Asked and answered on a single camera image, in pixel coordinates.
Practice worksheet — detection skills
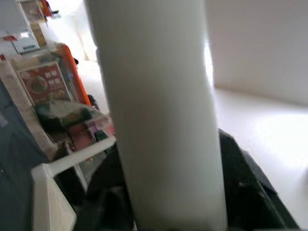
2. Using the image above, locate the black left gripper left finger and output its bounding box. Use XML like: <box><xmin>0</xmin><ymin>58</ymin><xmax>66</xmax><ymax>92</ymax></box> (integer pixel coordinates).
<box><xmin>76</xmin><ymin>143</ymin><xmax>136</xmax><ymax>231</ymax></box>

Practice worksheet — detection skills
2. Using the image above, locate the black tablecloth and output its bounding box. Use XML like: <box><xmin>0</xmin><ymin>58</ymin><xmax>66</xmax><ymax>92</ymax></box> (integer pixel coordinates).
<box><xmin>0</xmin><ymin>79</ymin><xmax>50</xmax><ymax>231</ymax></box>

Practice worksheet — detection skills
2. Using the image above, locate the red printed food carton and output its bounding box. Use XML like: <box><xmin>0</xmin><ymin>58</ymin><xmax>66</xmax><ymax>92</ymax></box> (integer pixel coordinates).
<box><xmin>17</xmin><ymin>61</ymin><xmax>73</xmax><ymax>106</ymax></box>

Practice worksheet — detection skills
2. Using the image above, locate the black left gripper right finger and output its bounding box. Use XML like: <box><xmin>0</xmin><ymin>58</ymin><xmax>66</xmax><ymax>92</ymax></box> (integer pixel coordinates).
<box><xmin>218</xmin><ymin>128</ymin><xmax>300</xmax><ymax>231</ymax></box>

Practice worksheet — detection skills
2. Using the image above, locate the glossy black plastic bag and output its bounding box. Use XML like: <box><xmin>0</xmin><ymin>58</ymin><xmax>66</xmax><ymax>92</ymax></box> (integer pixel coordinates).
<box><xmin>34</xmin><ymin>101</ymin><xmax>103</xmax><ymax>132</ymax></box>

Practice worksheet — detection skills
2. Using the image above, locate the white plastic children table top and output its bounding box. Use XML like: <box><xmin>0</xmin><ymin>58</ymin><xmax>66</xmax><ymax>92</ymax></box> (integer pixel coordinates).
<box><xmin>31</xmin><ymin>165</ymin><xmax>78</xmax><ymax>231</ymax></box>

